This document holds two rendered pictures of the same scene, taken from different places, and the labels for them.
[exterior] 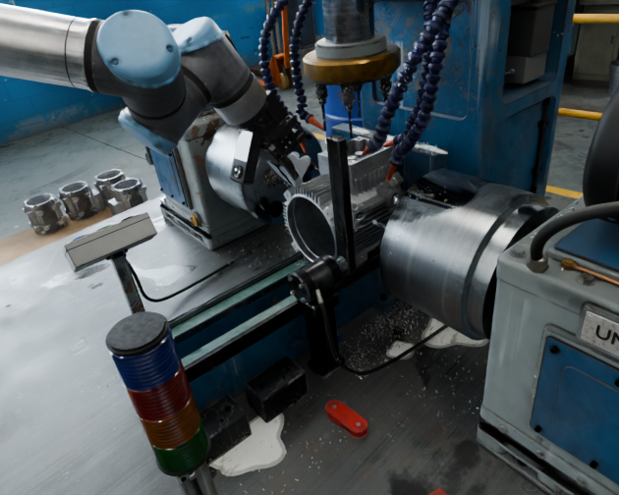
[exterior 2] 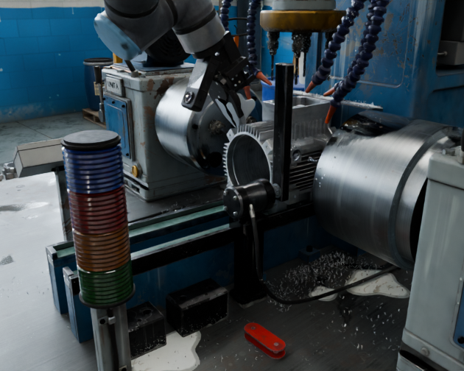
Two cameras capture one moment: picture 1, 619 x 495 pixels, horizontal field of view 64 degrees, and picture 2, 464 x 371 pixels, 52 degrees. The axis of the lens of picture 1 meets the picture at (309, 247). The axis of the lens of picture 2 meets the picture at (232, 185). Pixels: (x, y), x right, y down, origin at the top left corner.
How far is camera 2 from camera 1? 21 cm
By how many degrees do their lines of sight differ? 11
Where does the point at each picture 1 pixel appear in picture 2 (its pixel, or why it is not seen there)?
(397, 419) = (315, 347)
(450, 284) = (381, 197)
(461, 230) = (394, 149)
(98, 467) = (6, 356)
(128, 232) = not seen: hidden behind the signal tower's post
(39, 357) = not seen: outside the picture
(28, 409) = not seen: outside the picture
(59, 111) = (17, 107)
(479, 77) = (416, 46)
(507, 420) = (429, 341)
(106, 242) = (55, 151)
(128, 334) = (82, 138)
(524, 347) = (451, 250)
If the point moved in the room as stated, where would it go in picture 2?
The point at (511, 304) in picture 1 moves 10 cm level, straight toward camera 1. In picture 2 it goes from (440, 205) to (432, 235)
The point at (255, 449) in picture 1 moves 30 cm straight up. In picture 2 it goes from (169, 357) to (158, 186)
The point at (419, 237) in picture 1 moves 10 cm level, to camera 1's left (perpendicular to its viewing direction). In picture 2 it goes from (353, 157) to (292, 157)
